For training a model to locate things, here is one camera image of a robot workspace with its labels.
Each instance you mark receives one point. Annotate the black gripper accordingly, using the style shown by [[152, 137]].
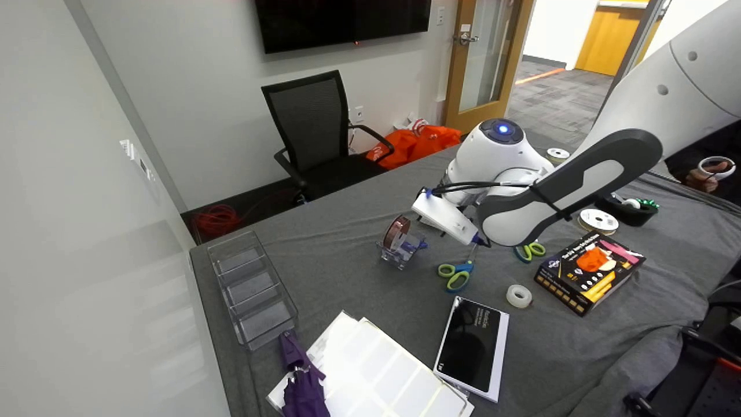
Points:
[[437, 232]]

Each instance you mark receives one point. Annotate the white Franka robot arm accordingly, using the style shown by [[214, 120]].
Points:
[[679, 84]]

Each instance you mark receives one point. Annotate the empty clear plastic container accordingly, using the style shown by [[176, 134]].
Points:
[[390, 260]]

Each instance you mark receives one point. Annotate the green blue scissors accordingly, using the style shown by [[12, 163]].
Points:
[[461, 268], [530, 251]]

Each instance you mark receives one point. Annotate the grey tablecloth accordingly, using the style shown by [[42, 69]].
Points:
[[347, 294]]

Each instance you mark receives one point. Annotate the orange bag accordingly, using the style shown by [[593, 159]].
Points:
[[413, 145]]

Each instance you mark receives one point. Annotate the clear tape roll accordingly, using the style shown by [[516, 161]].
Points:
[[512, 298]]

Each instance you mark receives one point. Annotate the white tablet device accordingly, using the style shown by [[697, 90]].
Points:
[[471, 349]]

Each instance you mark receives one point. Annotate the white paper stack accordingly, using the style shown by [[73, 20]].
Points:
[[378, 371]]

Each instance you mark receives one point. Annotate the black mesh office chair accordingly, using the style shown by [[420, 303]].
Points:
[[314, 123]]

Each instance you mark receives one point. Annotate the wooden door with glass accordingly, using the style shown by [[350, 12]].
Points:
[[456, 84]]

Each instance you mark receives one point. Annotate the black orange product box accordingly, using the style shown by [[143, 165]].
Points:
[[580, 281]]

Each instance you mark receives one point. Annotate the clear plastic tray organizer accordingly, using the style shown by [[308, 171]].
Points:
[[250, 294]]

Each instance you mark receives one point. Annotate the purple cloth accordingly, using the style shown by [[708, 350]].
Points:
[[301, 385]]

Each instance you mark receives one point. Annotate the black tape dispenser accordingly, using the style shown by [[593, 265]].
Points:
[[625, 212]]

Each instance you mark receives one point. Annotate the green gift bow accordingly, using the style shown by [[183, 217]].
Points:
[[650, 206]]

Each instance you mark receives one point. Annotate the yellow wooden door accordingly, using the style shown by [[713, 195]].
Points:
[[610, 38]]

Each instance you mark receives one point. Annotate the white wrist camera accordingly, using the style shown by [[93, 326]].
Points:
[[445, 219]]

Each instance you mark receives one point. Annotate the black wall television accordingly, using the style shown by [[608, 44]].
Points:
[[338, 21]]

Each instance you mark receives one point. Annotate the white wall thermostat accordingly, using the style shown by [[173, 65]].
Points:
[[127, 148]]

